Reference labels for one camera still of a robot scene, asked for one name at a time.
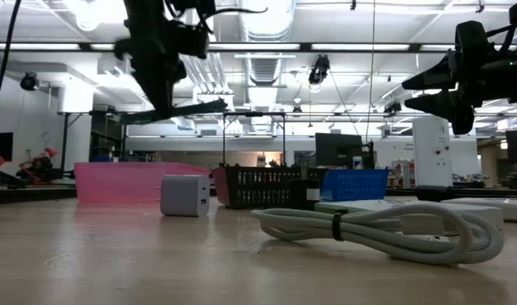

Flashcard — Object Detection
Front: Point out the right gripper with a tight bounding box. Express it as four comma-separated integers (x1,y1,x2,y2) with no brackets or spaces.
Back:
401,19,517,136

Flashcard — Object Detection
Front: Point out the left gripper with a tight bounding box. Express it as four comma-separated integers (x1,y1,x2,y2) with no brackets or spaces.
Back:
114,20,211,120

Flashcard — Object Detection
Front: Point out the white cube wall charger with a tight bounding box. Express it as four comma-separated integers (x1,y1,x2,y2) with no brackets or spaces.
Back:
159,174,212,218

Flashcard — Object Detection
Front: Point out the white cable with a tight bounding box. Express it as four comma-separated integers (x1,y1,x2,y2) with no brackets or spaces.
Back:
251,202,506,266

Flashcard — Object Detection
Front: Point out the small black adapter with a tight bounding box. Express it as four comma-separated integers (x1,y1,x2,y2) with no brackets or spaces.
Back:
289,179,322,212

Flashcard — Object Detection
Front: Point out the pink translucent plastic bin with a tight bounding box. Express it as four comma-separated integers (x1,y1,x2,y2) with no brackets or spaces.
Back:
74,161,212,203

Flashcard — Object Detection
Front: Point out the white pillar device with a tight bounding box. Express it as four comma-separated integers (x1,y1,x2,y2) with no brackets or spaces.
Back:
412,116,453,187

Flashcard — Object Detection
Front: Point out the dark background shelf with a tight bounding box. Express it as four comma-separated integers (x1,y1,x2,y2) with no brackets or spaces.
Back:
88,110,128,164

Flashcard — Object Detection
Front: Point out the blue perforated plastic basket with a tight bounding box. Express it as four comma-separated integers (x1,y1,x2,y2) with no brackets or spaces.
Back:
320,169,391,202

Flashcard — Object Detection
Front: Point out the black perforated plastic basket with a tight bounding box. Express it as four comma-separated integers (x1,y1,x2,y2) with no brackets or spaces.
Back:
210,164,327,210

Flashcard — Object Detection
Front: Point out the silver ventilation duct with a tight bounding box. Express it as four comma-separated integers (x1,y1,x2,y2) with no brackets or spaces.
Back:
240,0,296,88

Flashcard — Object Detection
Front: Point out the black aluminium table frame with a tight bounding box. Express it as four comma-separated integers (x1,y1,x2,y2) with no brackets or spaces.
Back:
0,184,517,205

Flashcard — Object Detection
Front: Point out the black hanging cable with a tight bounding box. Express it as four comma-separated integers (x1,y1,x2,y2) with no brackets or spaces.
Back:
0,0,23,128

